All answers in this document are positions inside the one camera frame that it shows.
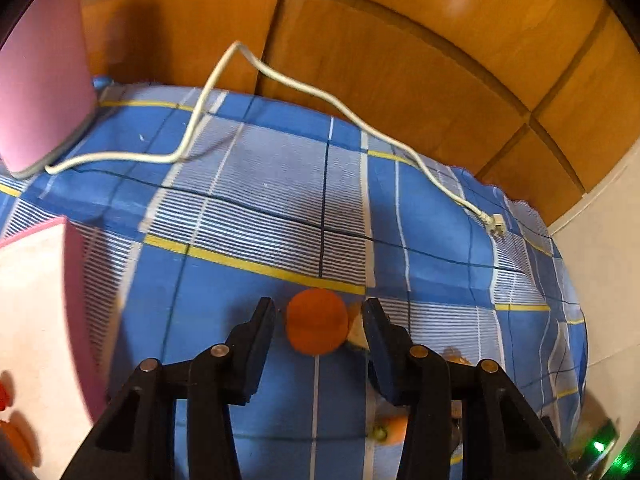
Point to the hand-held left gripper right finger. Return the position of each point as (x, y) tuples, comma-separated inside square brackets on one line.
[(377, 360)]

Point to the blue plaid tablecloth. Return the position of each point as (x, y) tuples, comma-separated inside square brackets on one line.
[(280, 200)]

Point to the pink electric kettle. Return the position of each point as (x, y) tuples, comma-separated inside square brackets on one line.
[(40, 85)]

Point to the wooden panelled wardrobe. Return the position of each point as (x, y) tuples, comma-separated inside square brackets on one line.
[(400, 60)]

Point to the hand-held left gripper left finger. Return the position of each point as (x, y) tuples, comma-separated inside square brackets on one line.
[(262, 350)]

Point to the pink rimmed white tray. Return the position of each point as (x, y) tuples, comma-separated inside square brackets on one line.
[(35, 310)]

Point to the orange carrot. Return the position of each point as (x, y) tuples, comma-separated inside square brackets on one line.
[(395, 430)]

